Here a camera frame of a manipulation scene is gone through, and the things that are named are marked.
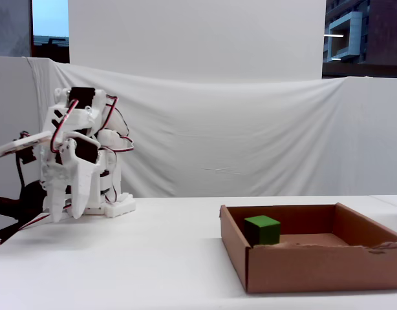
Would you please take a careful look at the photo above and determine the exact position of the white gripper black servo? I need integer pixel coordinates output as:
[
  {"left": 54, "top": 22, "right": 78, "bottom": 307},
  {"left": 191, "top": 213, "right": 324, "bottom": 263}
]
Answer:
[{"left": 39, "top": 137, "right": 101, "bottom": 223}]

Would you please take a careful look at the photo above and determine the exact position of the green cube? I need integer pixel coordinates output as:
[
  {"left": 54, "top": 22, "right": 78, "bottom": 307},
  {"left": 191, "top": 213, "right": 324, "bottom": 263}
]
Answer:
[{"left": 244, "top": 215, "right": 281, "bottom": 246}]

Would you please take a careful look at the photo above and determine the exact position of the brown cardboard box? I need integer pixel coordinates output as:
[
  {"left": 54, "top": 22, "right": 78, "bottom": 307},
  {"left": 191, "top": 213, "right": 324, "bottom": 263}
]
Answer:
[{"left": 219, "top": 202, "right": 397, "bottom": 294}]

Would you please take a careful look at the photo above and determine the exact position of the white partition panel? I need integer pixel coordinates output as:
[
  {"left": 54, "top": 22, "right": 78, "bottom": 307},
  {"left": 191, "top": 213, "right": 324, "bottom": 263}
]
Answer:
[{"left": 0, "top": 56, "right": 44, "bottom": 233}]

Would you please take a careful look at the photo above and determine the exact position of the dark structure outside window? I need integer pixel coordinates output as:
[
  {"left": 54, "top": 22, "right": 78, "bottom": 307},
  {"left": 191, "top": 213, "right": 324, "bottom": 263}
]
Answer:
[{"left": 32, "top": 37, "right": 70, "bottom": 64}]

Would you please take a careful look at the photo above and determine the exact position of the white draped cloth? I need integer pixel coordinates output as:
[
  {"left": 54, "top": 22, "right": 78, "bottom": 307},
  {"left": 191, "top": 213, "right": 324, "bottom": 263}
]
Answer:
[{"left": 23, "top": 56, "right": 397, "bottom": 198}]

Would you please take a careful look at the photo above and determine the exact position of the white backdrop board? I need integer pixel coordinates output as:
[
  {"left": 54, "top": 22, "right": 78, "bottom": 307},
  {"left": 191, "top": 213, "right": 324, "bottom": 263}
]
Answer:
[{"left": 68, "top": 0, "right": 327, "bottom": 81}]

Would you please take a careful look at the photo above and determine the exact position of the grey building outside window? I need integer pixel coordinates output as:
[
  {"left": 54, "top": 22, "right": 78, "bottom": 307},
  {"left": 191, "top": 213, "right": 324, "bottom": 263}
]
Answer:
[{"left": 323, "top": 0, "right": 397, "bottom": 78}]

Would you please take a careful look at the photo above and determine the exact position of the red black servo cable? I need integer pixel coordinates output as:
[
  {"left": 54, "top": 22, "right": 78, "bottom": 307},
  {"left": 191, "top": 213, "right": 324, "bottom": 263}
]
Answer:
[
  {"left": 106, "top": 151, "right": 119, "bottom": 203},
  {"left": 50, "top": 99, "right": 80, "bottom": 153},
  {"left": 19, "top": 205, "right": 72, "bottom": 231},
  {"left": 101, "top": 95, "right": 135, "bottom": 154}
]

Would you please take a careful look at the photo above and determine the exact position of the black camera cable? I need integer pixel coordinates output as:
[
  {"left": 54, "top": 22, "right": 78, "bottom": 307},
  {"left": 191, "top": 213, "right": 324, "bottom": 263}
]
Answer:
[{"left": 16, "top": 130, "right": 34, "bottom": 194}]

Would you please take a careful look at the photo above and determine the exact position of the white wrist camera mount plate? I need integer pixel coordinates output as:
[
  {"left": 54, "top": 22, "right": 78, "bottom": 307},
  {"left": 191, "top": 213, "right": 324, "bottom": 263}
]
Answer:
[{"left": 0, "top": 130, "right": 54, "bottom": 158}]

